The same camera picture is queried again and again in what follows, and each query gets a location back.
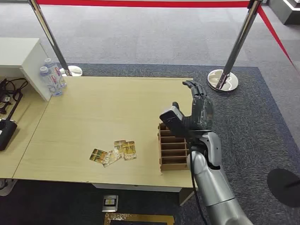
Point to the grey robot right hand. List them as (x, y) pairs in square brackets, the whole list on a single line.
[(203, 108)]

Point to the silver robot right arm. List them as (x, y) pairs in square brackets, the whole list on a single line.
[(213, 186)]

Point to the brown slotted card holder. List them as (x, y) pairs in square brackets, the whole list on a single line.
[(172, 153)]

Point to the pale gold card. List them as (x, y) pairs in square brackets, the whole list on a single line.
[(111, 158)]

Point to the green and gold card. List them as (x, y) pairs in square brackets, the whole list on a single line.
[(97, 155)]

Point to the dark grey rug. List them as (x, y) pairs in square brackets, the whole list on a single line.
[(252, 130)]

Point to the red barrier belt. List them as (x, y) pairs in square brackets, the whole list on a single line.
[(273, 32), (140, 3)]

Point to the black round base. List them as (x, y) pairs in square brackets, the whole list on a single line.
[(282, 188)]

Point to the grey platform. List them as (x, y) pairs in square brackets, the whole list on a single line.
[(284, 11)]

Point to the silver floor socket box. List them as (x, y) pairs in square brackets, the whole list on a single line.
[(110, 203)]

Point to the clear water bottle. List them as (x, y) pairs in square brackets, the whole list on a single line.
[(58, 73), (50, 81)]

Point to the white shelf box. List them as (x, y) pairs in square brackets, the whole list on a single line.
[(21, 52)]

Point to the black desk device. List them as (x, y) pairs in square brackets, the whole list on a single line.
[(6, 133)]

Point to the white table foot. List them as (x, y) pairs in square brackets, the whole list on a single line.
[(7, 188)]

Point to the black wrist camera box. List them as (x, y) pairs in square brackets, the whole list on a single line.
[(173, 122)]

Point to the chrome stanchion post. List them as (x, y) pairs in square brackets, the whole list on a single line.
[(50, 35), (237, 43)]

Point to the white table frame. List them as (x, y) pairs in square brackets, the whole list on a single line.
[(136, 188)]

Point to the gold floor frame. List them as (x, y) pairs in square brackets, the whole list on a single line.
[(140, 218)]

